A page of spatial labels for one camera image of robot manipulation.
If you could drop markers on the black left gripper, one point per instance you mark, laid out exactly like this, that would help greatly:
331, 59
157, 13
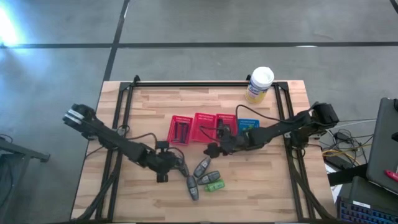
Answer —
163, 161

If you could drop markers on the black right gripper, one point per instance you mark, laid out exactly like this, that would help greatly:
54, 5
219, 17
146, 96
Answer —
236, 141

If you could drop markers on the grey travel-size bottle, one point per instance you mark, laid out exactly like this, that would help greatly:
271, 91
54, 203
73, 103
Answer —
208, 177
192, 187
202, 166
185, 170

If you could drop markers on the blue toiletry tube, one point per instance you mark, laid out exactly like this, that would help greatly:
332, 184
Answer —
184, 131

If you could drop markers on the green travel-size bottle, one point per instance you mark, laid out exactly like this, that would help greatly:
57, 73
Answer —
215, 185

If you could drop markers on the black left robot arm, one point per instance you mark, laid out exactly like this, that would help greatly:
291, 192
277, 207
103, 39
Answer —
118, 141

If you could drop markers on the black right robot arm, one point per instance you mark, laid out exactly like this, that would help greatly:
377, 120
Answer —
280, 129

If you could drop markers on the red plastic slotted basket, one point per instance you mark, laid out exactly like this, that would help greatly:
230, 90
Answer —
203, 124
174, 119
232, 119

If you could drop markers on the blue plastic slotted basket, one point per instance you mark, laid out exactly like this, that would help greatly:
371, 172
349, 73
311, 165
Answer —
253, 122

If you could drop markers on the Lysol wipes canister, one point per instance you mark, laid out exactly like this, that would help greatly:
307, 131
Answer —
259, 84

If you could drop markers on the black power adapter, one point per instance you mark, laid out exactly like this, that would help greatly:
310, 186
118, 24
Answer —
342, 136

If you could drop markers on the blue-lit keyboard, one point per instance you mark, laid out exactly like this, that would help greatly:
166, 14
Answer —
357, 214

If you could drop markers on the dark metal stand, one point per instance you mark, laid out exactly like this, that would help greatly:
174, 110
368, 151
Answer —
18, 152

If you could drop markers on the grey laptop computer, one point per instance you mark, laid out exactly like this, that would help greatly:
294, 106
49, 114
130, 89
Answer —
384, 146

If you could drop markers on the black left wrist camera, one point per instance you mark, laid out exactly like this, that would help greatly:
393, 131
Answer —
161, 145

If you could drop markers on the black aluminium table frame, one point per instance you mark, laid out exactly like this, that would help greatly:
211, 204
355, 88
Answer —
202, 84

